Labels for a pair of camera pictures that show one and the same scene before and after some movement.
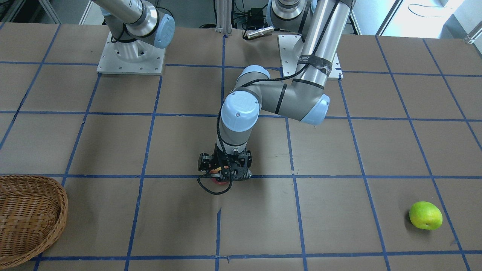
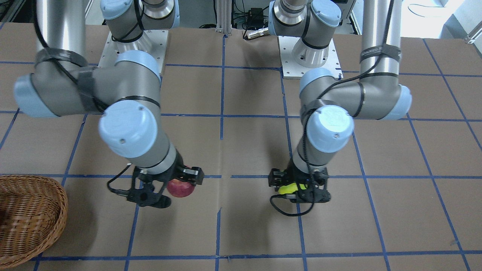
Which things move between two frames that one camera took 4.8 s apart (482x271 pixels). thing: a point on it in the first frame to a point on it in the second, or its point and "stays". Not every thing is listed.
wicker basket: x=33 y=211 stays
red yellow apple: x=219 y=182 to x=180 y=189
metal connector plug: x=260 y=32 stays
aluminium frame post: x=224 y=16 stays
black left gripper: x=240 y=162 to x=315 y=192
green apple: x=426 y=215 to x=290 y=188
